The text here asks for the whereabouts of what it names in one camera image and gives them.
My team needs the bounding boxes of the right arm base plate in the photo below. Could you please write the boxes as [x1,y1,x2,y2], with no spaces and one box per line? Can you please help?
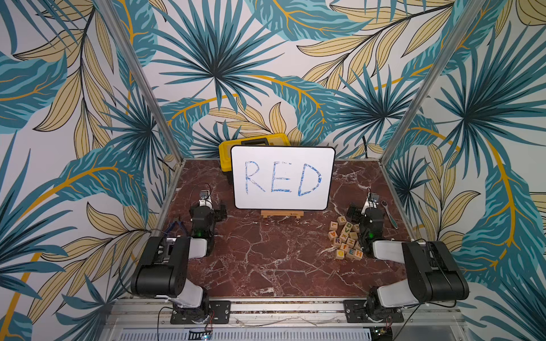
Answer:
[343,300,405,324]

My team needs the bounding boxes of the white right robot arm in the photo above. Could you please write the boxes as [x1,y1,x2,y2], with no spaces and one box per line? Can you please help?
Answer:
[344,205,470,323]

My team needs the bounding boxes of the yellow plastic case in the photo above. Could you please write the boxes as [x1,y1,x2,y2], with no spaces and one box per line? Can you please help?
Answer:
[218,133,291,173]

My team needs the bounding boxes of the wooden block letter A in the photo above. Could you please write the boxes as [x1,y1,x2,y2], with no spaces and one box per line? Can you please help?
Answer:
[337,216,347,226]

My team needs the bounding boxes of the wooden block letter H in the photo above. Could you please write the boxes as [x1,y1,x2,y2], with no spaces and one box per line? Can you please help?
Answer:
[348,249,363,260]

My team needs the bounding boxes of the aluminium front rail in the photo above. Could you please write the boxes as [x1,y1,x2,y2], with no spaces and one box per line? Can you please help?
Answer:
[99,297,471,340]

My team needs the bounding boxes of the teal handled ratchet wrench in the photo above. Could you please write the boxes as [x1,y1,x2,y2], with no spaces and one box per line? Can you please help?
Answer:
[380,200,399,230]

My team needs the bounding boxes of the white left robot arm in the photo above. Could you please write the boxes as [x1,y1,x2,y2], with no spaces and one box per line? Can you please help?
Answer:
[129,203,227,324]

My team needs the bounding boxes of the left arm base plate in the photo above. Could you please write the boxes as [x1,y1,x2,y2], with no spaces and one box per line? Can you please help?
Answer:
[170,300,232,325]

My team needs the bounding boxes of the wooden whiteboard stand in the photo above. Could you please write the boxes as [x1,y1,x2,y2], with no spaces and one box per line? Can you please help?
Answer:
[260,210,304,219]

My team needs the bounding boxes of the whiteboard with RED text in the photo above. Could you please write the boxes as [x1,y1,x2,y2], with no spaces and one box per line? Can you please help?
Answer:
[231,146,336,211]

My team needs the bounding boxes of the blue handled pliers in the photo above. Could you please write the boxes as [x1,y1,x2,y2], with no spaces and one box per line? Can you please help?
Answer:
[165,220,189,237]

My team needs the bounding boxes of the wooden block yellow O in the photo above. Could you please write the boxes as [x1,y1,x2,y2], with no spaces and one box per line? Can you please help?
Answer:
[335,249,345,260]

